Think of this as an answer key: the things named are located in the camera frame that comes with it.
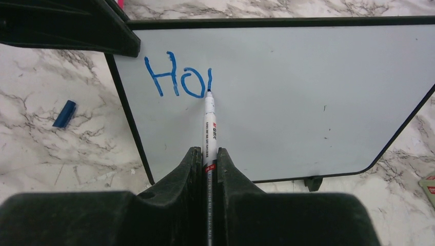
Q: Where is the white whiteboard marker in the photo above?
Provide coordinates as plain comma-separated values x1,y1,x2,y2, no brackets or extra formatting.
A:
202,90,218,245

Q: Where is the blue marker cap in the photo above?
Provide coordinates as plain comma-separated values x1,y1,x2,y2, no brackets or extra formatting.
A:
52,100,76,128

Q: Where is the white green eraser box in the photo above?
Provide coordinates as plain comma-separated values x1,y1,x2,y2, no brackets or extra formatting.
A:
419,171,435,207

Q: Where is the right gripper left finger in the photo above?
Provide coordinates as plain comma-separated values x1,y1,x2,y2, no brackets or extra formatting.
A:
1,147,203,245

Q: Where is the pink framed whiteboard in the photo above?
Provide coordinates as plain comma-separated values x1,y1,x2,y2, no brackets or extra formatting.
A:
116,0,124,9

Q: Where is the black framed whiteboard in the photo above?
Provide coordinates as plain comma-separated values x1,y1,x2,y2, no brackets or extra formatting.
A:
106,16,434,183

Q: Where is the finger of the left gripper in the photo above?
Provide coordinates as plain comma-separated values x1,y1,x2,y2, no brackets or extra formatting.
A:
1,0,141,57

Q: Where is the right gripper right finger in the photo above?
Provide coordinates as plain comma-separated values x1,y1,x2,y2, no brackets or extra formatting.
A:
216,148,380,245

